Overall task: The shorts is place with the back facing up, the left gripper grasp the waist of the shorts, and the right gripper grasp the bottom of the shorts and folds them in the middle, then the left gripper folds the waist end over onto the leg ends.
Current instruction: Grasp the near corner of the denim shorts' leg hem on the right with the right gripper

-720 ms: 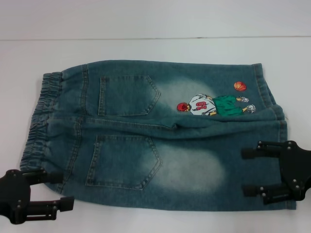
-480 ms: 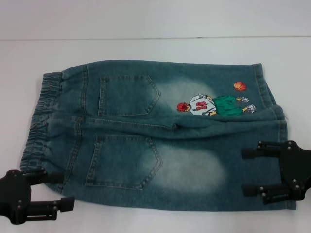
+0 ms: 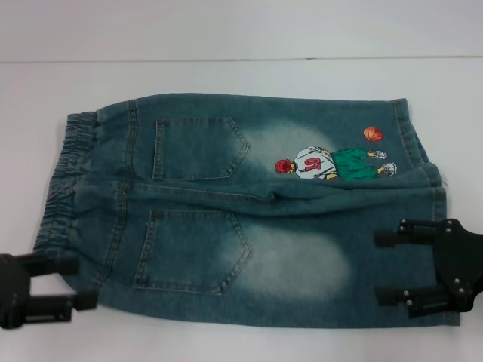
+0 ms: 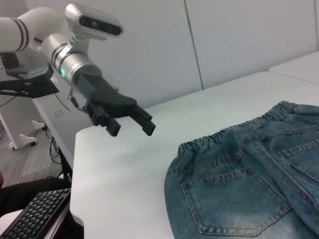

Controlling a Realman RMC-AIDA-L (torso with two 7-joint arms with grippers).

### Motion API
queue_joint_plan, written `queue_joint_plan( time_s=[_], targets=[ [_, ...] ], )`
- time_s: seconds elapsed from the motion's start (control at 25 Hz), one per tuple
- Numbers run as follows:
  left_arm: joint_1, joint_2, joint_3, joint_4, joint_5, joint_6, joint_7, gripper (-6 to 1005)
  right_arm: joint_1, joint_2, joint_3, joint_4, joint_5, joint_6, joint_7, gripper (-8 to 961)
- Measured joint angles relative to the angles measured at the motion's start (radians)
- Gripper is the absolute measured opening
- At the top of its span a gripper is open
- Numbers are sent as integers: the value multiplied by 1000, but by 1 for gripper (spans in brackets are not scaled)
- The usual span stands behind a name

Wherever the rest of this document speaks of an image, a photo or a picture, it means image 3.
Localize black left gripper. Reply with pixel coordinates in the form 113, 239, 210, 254
0, 253, 98, 330

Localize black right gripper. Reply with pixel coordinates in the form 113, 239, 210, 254
373, 218, 483, 316

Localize blue denim shorts basketball print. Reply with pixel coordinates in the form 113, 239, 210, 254
32, 96, 463, 325

